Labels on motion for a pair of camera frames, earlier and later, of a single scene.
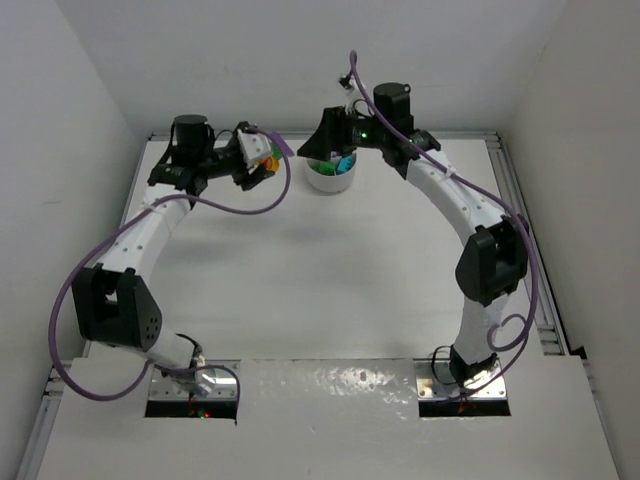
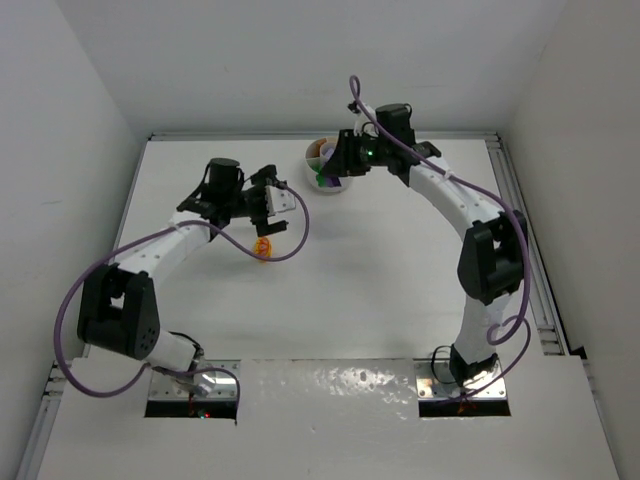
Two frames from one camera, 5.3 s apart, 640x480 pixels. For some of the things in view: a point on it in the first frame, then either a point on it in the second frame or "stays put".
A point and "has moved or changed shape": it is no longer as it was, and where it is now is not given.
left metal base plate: (215, 380) stays put
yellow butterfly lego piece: (275, 165) has moved or changed shape
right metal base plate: (434, 381) stays put
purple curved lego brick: (277, 138) to (333, 181)
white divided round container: (328, 183) stays put
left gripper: (245, 177) to (260, 208)
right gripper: (338, 132) to (348, 154)
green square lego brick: (275, 151) to (321, 179)
